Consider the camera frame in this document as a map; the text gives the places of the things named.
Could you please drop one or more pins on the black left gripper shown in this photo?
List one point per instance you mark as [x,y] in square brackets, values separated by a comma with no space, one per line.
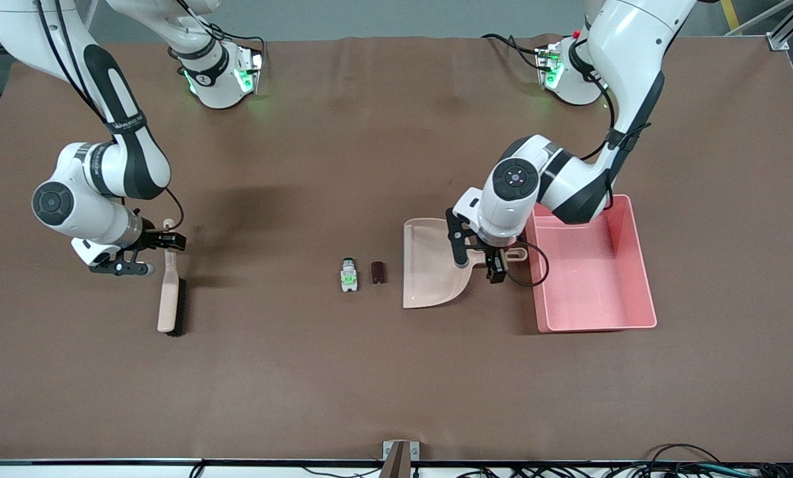
[495,259]

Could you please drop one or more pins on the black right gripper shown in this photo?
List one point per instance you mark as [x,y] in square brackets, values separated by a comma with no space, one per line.
[151,238]

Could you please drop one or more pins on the beige plastic dustpan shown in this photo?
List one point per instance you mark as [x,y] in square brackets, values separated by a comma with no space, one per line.
[430,272]

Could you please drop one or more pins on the beige hand brush black bristles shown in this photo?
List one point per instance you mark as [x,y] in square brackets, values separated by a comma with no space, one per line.
[169,292]

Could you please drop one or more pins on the dark brown electronic component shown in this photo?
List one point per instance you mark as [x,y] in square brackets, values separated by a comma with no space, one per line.
[378,273]

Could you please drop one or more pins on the small white green bottle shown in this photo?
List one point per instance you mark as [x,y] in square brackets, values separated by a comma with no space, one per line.
[349,275]

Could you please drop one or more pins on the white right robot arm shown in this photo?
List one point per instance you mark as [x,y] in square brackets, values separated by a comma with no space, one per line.
[124,159]

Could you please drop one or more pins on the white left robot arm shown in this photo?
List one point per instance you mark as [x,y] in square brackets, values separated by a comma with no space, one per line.
[635,53]

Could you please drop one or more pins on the pink plastic bin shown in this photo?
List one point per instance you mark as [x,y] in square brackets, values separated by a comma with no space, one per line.
[589,285]

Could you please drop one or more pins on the brown table mat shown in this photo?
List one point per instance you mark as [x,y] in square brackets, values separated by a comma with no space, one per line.
[370,372]

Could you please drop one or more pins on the metal table edge bracket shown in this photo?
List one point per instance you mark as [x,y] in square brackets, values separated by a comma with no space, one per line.
[400,458]

